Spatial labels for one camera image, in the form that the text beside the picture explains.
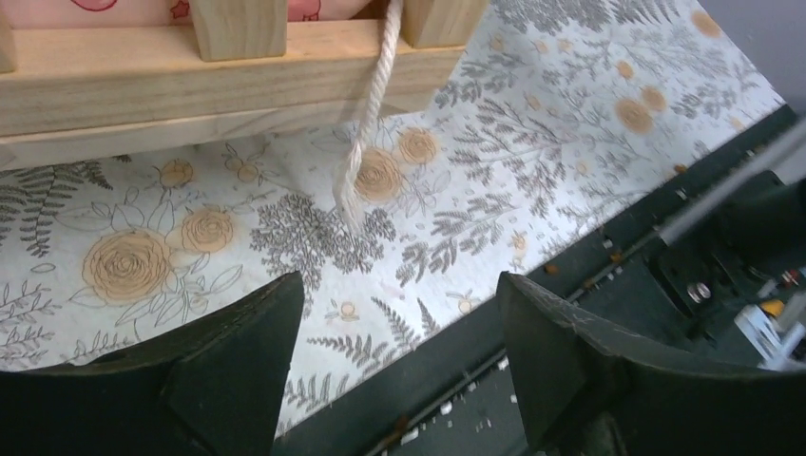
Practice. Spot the wooden pet bed frame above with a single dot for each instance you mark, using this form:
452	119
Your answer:
436	31

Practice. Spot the pink patterned bed cushion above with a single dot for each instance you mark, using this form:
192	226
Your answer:
372	113

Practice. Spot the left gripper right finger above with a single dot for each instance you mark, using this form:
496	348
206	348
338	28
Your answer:
587	386

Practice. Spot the floral table mat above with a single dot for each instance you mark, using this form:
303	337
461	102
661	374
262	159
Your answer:
557	117

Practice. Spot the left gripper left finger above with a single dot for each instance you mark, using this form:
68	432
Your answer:
210	387

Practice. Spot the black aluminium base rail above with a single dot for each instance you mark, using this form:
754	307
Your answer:
698	265

